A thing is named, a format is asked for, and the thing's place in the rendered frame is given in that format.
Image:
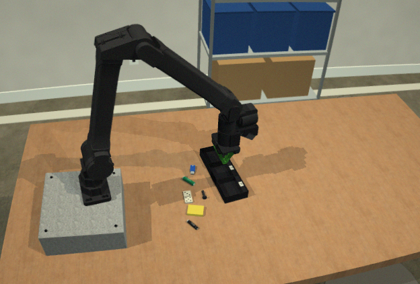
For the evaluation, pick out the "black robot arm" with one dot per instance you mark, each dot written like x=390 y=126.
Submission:
x=133 y=42

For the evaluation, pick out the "green battery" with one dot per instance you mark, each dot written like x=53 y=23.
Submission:
x=188 y=180

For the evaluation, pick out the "white domino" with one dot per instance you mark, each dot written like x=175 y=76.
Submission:
x=187 y=197

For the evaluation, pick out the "black three-compartment bin rack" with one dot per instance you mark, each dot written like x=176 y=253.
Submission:
x=225 y=177

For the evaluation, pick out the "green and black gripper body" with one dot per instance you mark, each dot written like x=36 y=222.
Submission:
x=222 y=143

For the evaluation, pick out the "yellow sticky note pad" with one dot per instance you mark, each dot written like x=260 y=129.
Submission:
x=195 y=210

